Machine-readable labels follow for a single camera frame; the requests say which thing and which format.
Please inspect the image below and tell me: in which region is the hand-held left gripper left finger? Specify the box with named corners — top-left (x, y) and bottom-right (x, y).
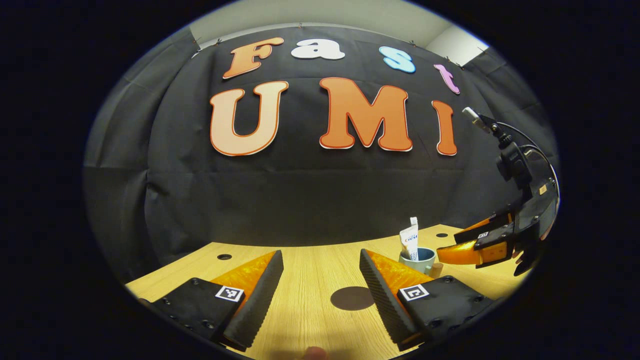
top-left (140, 249), bottom-right (285, 352)

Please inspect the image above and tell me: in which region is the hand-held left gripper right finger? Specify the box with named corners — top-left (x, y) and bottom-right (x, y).
top-left (359, 248), bottom-right (496, 352)

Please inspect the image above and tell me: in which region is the dark brown round coaster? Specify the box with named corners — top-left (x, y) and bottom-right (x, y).
top-left (330, 286), bottom-right (376, 311)

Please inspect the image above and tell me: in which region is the pale green cup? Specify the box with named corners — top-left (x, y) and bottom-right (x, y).
top-left (398, 247), bottom-right (444, 279)

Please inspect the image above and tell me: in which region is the white toothpaste tube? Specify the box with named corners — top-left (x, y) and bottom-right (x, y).
top-left (399, 216), bottom-right (420, 262)

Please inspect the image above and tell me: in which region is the wooden desktop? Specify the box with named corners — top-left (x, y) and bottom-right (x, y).
top-left (125, 224), bottom-right (526, 360)

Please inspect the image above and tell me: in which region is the black backdrop cloth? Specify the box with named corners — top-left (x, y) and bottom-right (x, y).
top-left (82, 22), bottom-right (560, 286)

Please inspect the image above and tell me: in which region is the black camera cable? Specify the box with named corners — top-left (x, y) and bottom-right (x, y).
top-left (492, 121), bottom-right (560, 193)

